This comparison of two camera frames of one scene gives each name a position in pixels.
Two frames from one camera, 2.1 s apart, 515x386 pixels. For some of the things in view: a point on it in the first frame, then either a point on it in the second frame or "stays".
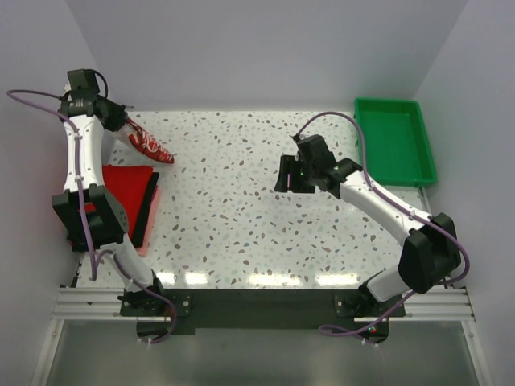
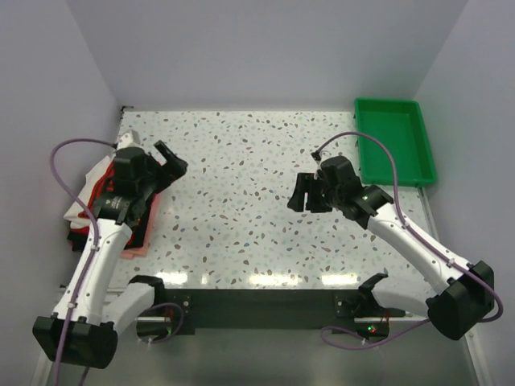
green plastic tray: x=397 y=148 stays
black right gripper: x=288 y=166 to x=306 y=183
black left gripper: x=120 y=116 to x=168 y=176
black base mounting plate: x=190 y=309 stays
